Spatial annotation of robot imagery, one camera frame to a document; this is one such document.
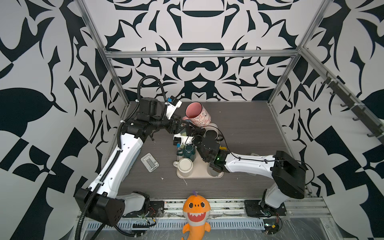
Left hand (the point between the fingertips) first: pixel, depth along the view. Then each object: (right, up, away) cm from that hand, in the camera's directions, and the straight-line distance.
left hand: (184, 117), depth 69 cm
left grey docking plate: (-21, -26, +19) cm, 39 cm away
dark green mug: (+1, -19, +13) cm, 23 cm away
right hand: (+4, -1, +2) cm, 5 cm away
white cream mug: (0, -26, +12) cm, 29 cm away
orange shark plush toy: (+5, -41, -3) cm, 41 cm away
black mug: (+16, -8, +25) cm, 31 cm away
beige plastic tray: (+8, -27, +17) cm, 33 cm away
